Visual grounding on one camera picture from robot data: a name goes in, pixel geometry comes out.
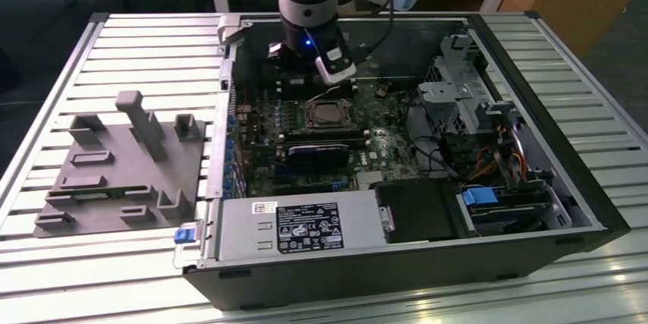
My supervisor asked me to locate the silver square CPU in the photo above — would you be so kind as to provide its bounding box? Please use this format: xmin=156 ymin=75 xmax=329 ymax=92
xmin=313 ymin=105 xmax=342 ymax=122

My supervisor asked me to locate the black RAM slot bank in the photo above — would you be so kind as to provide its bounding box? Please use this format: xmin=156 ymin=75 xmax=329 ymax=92
xmin=285 ymin=130 xmax=368 ymax=149
xmin=276 ymin=75 xmax=358 ymax=99

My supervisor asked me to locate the CPU socket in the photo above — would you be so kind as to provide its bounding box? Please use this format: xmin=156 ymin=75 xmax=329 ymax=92
xmin=297 ymin=98 xmax=356 ymax=131

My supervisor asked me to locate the black graphics card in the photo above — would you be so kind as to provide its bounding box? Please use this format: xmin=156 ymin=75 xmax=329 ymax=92
xmin=284 ymin=143 xmax=352 ymax=174

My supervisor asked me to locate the metal drive cage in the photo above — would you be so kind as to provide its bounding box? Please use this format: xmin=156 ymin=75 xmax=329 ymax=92
xmin=414 ymin=33 xmax=510 ymax=136

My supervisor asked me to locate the green motherboard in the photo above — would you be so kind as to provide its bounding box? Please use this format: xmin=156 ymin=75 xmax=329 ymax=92
xmin=234 ymin=77 xmax=426 ymax=198

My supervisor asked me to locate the silver chipset heatsink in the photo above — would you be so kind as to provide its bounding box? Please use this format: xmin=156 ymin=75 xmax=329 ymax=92
xmin=356 ymin=171 xmax=384 ymax=188

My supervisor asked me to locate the grey parts rack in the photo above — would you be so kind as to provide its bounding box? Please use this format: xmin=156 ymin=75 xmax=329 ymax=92
xmin=30 ymin=90 xmax=208 ymax=240

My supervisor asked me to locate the grey power supply unit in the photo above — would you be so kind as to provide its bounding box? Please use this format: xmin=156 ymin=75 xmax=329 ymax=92
xmin=214 ymin=190 xmax=392 ymax=261

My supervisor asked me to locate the black fan shroud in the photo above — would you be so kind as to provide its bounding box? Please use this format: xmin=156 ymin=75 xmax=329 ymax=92
xmin=372 ymin=179 xmax=468 ymax=244

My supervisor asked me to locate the blue disk carrier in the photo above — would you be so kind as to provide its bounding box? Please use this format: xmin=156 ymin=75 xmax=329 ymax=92
xmin=457 ymin=185 xmax=553 ymax=228

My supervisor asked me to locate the blue case latch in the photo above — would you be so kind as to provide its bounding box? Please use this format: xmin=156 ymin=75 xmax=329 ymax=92
xmin=170 ymin=227 xmax=196 ymax=245

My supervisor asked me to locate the black open PC case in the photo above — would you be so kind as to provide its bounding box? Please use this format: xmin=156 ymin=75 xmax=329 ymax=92
xmin=181 ymin=11 xmax=633 ymax=312

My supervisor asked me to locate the small dark wrist camera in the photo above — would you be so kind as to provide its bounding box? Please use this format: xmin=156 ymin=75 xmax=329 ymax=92
xmin=265 ymin=42 xmax=286 ymax=63

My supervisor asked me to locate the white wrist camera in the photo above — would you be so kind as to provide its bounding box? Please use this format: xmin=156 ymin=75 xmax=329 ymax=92
xmin=313 ymin=40 xmax=358 ymax=87

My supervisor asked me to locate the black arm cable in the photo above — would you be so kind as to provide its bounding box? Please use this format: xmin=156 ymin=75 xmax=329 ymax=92
xmin=352 ymin=0 xmax=401 ymax=71

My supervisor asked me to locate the coloured wire bundle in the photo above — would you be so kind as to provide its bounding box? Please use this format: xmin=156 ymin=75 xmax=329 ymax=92
xmin=468 ymin=145 xmax=530 ymax=184

